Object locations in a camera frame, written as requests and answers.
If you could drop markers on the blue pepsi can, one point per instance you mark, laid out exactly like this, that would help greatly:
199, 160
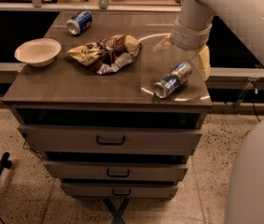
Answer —
80, 22

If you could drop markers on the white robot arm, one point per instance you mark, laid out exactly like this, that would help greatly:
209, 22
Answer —
245, 18

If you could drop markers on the grey drawer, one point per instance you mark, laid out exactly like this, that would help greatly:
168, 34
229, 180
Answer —
110, 140
119, 190
116, 171

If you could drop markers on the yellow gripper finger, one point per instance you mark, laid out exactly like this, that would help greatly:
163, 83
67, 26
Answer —
165, 43
202, 59

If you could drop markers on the grey drawer cabinet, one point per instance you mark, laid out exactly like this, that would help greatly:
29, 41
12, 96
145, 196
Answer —
68, 94

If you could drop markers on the bottom grey drawer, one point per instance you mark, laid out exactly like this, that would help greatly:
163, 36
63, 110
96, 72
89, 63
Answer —
119, 190

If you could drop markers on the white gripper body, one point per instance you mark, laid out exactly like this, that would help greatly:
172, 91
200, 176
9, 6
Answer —
189, 37

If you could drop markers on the white paper bowl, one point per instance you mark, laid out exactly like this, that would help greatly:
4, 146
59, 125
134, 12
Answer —
39, 52

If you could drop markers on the silver blue redbull can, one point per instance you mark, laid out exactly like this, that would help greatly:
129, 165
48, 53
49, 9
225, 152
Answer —
172, 81

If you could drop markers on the middle grey drawer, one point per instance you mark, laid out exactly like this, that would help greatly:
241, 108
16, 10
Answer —
116, 171

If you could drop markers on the crumpled brown chip bag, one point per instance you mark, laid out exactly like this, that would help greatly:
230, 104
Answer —
109, 55

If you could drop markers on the top grey drawer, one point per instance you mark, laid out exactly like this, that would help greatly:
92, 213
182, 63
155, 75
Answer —
110, 140

